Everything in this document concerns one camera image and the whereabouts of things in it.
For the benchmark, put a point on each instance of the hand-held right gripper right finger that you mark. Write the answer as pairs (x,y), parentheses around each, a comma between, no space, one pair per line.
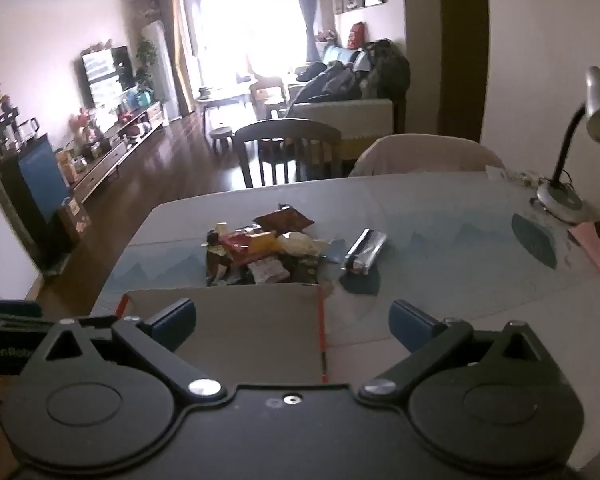
(412,324)

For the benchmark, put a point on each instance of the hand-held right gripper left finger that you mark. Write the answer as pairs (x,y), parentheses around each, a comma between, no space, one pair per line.
(172,324)

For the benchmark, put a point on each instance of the red-edged cardboard box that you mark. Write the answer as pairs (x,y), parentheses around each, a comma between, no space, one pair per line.
(240,335)

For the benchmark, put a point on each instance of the silver snack packet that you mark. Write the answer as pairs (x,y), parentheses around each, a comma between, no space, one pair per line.
(364,252)

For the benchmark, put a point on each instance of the small round jelly cup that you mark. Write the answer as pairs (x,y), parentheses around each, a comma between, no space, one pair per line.
(213,238)

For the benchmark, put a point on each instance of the red snack packet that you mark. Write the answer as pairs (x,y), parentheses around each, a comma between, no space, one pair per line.
(240,246)

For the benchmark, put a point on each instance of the pale blue cookie packet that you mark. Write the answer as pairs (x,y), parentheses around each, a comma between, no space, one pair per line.
(337,251)

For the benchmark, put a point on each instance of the white black-ended snack packet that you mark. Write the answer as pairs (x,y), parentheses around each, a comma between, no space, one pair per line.
(269,271)

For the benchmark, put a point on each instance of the small black snack packet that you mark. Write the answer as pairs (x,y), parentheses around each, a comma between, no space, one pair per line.
(305,267)

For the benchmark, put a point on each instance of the dark brown snack packet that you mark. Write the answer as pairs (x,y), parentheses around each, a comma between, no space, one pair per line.
(285,219)

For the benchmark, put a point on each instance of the white cabinet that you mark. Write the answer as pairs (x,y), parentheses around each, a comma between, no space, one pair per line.
(5,240)

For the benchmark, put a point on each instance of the brown paper bag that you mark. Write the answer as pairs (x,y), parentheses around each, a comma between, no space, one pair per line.
(74,220)

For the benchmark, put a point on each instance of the black cabinet with blue front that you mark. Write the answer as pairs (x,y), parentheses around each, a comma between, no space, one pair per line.
(35,185)

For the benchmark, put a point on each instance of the pink covered dining chair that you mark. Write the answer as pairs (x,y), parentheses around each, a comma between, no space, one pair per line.
(425,157)

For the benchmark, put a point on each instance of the long television cabinet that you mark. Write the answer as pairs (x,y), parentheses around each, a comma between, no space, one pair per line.
(125,140)

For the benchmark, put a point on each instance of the small wooden stool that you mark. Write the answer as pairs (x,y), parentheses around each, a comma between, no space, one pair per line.
(221,137)

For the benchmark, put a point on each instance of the black coffee machine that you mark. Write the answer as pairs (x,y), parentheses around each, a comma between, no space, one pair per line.
(10,132)

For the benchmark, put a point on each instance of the dark wooden dining chair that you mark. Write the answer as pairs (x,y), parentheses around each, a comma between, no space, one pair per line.
(285,135)

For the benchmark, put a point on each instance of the sofa with white cover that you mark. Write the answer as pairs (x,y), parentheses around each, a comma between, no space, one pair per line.
(345,112)

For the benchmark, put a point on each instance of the wooden coffee table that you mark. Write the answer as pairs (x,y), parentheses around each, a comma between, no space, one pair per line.
(222,99)

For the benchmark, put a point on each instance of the small wooden armchair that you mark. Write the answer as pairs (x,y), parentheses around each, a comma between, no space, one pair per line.
(267,91)

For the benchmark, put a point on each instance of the pile of dark jackets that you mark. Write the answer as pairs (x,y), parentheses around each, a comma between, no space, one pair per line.
(340,82)

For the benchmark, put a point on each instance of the white standing air conditioner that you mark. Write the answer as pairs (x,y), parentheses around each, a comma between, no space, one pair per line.
(159,70)

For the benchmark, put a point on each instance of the flat screen television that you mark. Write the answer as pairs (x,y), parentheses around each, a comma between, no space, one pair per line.
(105,75)

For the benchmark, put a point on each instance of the potted green plant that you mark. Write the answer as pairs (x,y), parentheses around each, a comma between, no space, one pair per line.
(145,60)

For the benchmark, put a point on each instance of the dark brown door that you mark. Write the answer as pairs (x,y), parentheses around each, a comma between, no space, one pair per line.
(462,50)

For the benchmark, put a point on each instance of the red cushion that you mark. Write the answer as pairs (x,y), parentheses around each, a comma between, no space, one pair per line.
(356,35)

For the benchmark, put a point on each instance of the blue window curtain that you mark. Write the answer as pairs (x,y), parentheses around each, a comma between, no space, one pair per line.
(306,10)

